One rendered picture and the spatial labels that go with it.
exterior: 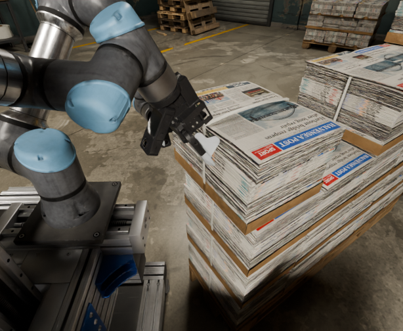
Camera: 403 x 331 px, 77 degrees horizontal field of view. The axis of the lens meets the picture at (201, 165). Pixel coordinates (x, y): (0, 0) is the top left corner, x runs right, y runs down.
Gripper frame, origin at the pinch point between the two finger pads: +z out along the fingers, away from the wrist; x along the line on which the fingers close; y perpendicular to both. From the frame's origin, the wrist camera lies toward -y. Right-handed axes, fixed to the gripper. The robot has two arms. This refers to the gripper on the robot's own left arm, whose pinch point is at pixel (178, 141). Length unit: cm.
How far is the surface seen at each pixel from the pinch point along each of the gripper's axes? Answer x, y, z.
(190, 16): 314, -43, -505
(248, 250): -2.4, -12.2, 43.2
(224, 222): -2.3, -11.6, 32.1
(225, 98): 8.0, 20.7, 16.0
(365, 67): 67, 21, 24
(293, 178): 8.0, 10.4, 43.8
